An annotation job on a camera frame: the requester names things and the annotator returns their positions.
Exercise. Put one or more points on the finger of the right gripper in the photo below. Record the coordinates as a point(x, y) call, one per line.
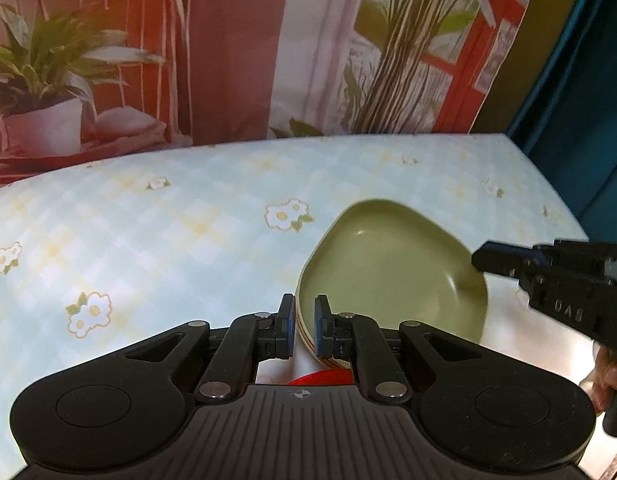
point(509, 261)

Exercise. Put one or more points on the teal curtain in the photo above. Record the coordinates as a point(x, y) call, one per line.
point(567, 125)

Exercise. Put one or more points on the large green plate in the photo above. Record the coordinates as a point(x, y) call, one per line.
point(387, 261)

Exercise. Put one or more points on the person's right hand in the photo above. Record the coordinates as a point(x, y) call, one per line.
point(605, 379)

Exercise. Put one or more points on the printed room backdrop cloth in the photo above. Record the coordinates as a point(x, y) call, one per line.
point(83, 80)

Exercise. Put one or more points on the floral checked tablecloth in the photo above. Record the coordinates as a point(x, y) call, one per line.
point(116, 251)

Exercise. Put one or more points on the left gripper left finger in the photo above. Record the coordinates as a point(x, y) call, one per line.
point(237, 351)

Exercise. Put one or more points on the red bowl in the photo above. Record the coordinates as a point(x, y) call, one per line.
point(333, 377)

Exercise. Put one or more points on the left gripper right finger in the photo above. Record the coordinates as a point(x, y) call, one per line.
point(359, 340)

